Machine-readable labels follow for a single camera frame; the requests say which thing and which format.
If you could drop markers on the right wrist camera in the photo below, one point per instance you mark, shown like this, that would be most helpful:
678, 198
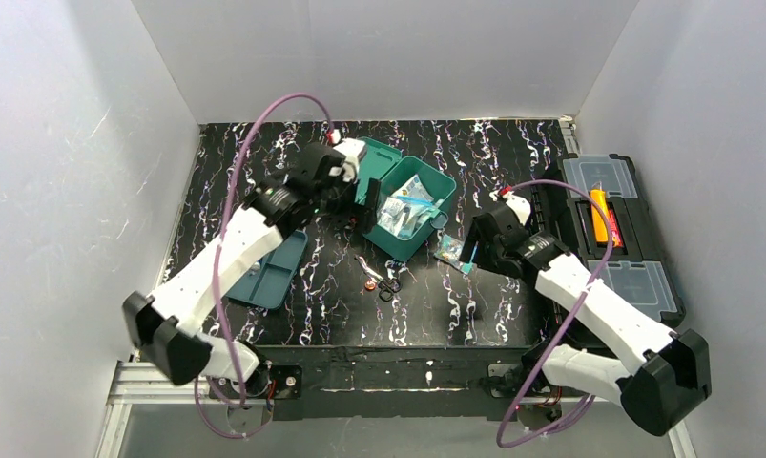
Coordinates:
519, 206

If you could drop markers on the aluminium frame rail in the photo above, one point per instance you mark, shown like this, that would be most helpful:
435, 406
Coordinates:
147, 416

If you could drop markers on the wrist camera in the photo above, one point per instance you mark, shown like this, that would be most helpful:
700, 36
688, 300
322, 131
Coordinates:
353, 151
519, 206

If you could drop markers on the small scissors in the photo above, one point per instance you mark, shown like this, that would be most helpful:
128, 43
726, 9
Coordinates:
387, 288

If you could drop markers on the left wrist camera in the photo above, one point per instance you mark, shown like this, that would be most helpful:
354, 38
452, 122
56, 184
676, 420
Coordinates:
353, 151

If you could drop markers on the teal bandage packet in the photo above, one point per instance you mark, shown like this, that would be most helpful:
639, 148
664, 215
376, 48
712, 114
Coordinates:
449, 251

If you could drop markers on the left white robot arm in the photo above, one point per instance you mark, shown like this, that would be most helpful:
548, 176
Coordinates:
165, 324

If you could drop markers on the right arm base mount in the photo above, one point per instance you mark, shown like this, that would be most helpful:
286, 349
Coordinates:
506, 368

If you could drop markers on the teal medicine box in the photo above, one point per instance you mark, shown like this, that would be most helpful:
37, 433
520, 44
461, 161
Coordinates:
393, 169

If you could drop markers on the teal insert tray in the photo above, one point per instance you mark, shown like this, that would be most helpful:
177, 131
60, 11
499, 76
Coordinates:
268, 281

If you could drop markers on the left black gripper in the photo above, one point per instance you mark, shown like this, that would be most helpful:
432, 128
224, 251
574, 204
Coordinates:
349, 198

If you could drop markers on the blue white pouch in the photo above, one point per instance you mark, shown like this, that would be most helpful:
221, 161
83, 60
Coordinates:
414, 190

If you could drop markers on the black tool box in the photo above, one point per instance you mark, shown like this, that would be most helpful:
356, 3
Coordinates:
638, 269

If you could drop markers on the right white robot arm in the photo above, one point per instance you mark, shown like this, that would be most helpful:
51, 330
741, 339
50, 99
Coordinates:
656, 374

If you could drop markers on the clear bag of packets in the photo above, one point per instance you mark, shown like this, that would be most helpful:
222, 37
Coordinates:
402, 218

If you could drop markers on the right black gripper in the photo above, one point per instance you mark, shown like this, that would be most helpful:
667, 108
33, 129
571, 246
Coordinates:
479, 237

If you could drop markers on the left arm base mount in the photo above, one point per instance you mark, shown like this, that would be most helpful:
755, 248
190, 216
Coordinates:
275, 382

